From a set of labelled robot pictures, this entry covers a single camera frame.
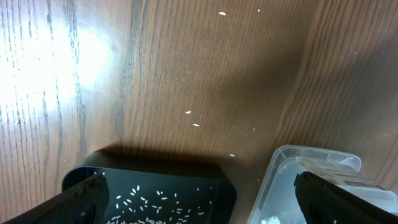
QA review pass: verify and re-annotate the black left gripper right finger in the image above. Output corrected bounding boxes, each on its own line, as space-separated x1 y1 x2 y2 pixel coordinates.
294 171 397 224

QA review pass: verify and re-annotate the black plastic tray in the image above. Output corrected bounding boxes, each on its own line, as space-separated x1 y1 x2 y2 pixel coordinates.
62 150 237 223

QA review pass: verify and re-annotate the white tissue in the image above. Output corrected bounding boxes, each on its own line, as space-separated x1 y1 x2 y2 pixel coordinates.
261 216 280 224

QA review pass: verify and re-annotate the clear plastic bin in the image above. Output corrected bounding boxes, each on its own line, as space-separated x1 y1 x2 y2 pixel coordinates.
248 145 397 223

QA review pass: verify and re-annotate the white rice pile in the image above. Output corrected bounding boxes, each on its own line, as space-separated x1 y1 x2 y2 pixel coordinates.
93 170 218 224

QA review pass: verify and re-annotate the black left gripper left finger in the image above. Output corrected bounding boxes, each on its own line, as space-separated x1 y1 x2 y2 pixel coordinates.
4 174 109 224

